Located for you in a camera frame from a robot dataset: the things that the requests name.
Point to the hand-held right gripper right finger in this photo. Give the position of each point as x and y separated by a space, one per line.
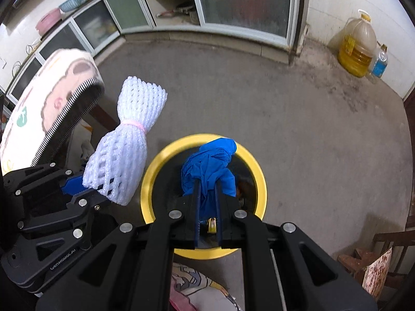
219 213

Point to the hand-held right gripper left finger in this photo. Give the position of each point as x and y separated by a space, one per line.
196 213

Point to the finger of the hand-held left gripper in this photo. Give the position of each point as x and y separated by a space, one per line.
64 217
74 185

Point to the blue glove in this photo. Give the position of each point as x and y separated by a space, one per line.
210 165

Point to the yellow trash bin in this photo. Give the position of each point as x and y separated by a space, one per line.
152 181

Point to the white foam fruit net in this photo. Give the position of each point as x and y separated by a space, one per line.
123 155

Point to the printed cloth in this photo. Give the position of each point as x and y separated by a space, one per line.
194 288

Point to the wooden table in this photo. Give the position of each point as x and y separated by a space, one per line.
102 115

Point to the pink rubber band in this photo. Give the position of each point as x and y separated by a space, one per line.
133 124

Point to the pink plastic basin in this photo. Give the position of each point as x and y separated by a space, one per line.
48 21

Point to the wooden chair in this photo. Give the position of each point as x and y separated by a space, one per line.
382 259

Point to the grey glass-door cabinet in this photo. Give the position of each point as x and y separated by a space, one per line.
246 3

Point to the yellow cooking oil jug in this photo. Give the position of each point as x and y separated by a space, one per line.
356 48

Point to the clear water bottle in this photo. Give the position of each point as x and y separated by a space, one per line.
380 61

